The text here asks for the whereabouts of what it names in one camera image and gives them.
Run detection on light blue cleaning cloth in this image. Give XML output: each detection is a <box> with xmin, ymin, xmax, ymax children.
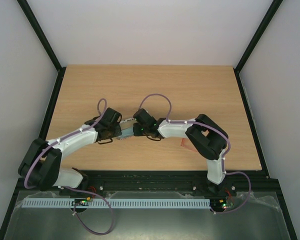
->
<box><xmin>118</xmin><ymin>127</ymin><xmax>134</xmax><ymax>140</ymax></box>

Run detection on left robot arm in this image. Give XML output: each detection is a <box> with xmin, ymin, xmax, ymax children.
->
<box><xmin>18</xmin><ymin>107</ymin><xmax>122</xmax><ymax>191</ymax></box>

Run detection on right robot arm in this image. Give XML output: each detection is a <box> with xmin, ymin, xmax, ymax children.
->
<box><xmin>133</xmin><ymin>108</ymin><xmax>230</xmax><ymax>196</ymax></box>

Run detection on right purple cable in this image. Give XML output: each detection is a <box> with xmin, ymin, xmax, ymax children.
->
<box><xmin>139</xmin><ymin>93</ymin><xmax>252</xmax><ymax>216</ymax></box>

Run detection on white slotted cable duct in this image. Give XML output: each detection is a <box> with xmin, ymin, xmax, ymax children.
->
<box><xmin>21</xmin><ymin>198</ymin><xmax>211</xmax><ymax>209</ymax></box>

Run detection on metal base plate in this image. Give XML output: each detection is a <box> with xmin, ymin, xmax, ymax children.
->
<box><xmin>4</xmin><ymin>191</ymin><xmax>290</xmax><ymax>240</ymax></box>

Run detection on black enclosure frame post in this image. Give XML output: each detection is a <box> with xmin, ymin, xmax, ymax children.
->
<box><xmin>16</xmin><ymin>0</ymin><xmax>67</xmax><ymax>72</ymax></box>

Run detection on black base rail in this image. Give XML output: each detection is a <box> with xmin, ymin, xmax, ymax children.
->
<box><xmin>14</xmin><ymin>169</ymin><xmax>283</xmax><ymax>198</ymax></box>

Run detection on right black frame post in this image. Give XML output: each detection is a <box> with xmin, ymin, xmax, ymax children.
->
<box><xmin>233</xmin><ymin>0</ymin><xmax>285</xmax><ymax>73</ymax></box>

